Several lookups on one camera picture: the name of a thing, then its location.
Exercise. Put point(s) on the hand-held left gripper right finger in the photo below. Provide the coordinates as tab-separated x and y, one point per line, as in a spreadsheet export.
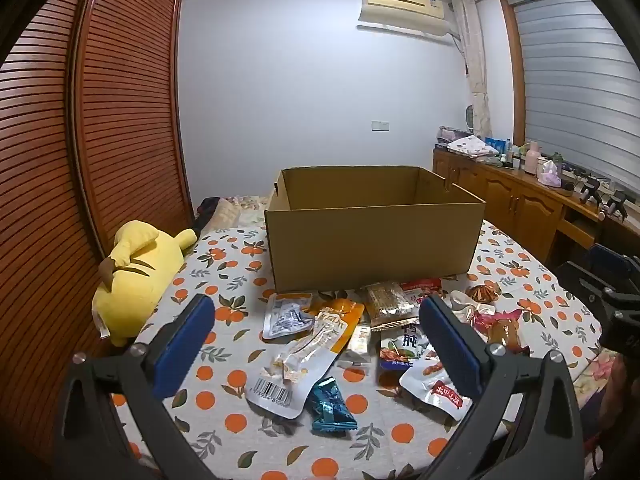
452	347

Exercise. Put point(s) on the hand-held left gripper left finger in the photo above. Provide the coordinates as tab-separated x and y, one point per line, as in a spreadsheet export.
182	345

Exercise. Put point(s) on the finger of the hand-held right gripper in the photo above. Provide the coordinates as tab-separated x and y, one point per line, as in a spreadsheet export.
607	260

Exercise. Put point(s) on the pink snack wrapper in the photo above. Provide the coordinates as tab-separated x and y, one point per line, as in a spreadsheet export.
492	317

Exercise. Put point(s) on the amber snack packet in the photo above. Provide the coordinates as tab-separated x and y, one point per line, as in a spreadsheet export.
505	335

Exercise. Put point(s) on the clear red-brown snack packet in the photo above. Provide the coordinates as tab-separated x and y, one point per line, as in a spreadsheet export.
482	292

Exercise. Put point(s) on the brown cracker packet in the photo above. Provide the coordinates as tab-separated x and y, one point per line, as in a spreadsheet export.
387	305

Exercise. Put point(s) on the orange white snack packet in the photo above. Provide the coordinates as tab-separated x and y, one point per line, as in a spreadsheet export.
320	355

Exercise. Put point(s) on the brown cardboard box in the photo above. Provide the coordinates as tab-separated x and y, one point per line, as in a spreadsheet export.
370	240

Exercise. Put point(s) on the white red snack packet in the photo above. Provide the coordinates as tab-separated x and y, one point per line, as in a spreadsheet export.
435	387

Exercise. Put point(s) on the white green snack packet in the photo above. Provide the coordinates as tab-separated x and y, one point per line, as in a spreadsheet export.
400	350

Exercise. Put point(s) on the orange fruit print blanket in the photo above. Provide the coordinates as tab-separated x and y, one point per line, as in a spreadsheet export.
235	355

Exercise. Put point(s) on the black stand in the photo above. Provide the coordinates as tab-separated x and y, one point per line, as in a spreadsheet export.
592	190
617	205

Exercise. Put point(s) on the yellow plush toy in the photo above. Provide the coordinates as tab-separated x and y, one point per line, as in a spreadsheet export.
137	280

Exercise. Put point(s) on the small white snack packet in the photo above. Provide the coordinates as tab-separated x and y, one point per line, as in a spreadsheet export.
357	345

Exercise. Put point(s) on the purple tissue pack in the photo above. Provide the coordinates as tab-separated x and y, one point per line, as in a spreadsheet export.
550	176

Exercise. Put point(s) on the white blue snack packet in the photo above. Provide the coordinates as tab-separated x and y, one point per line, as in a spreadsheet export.
286	317

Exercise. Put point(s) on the wooden cabinet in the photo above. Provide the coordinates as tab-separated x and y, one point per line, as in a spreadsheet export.
505	200

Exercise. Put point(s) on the pink bottle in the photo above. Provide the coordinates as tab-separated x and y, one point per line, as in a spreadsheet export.
531	159

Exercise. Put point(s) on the teal candy wrapper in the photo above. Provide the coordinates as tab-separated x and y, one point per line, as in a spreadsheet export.
330	407

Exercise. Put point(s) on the dark cloth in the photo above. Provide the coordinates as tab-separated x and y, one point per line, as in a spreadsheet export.
209	207

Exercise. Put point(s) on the floral bed quilt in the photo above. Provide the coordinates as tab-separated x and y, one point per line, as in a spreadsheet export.
240	210

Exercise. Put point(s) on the blue box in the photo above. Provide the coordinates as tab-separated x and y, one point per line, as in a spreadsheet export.
495	143

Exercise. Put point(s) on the grey window blind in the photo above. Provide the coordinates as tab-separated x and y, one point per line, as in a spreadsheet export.
580	85

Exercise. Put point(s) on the folded floral cloth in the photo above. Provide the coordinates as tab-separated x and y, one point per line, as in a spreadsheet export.
469	146

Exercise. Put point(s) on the small desk fan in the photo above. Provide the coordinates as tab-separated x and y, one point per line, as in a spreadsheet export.
470	117

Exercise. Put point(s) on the purple patterned bag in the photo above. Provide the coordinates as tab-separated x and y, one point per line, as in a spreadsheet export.
450	134

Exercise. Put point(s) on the cream floral curtain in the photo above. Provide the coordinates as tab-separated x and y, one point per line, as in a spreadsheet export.
475	65

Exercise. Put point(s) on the wooden louvered wardrobe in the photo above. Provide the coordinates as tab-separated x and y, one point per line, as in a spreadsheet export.
125	110

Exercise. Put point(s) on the white wall socket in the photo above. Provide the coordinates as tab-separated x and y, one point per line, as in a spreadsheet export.
381	126

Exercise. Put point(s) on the wall air conditioner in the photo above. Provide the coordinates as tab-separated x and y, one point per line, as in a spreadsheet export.
402	7

